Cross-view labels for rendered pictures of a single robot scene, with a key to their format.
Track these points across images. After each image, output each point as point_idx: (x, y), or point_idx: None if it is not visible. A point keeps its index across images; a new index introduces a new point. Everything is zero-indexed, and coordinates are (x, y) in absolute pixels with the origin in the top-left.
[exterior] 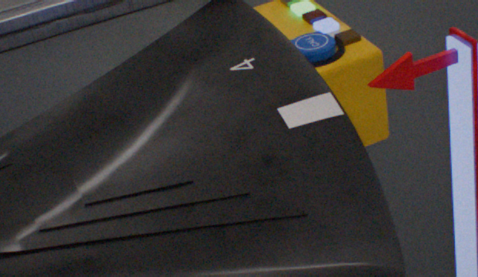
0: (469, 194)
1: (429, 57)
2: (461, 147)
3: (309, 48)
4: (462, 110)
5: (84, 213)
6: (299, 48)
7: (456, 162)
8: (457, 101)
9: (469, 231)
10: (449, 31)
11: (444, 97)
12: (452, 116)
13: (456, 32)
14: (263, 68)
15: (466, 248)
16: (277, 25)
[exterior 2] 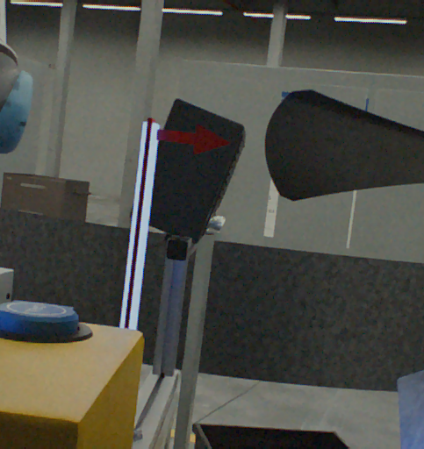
0: (144, 255)
1: (179, 131)
2: (147, 216)
3: (54, 307)
4: (152, 181)
5: None
6: (66, 310)
7: (144, 236)
8: (152, 174)
9: (140, 294)
10: (152, 119)
11: None
12: (148, 193)
13: (153, 118)
14: None
15: (136, 316)
16: None
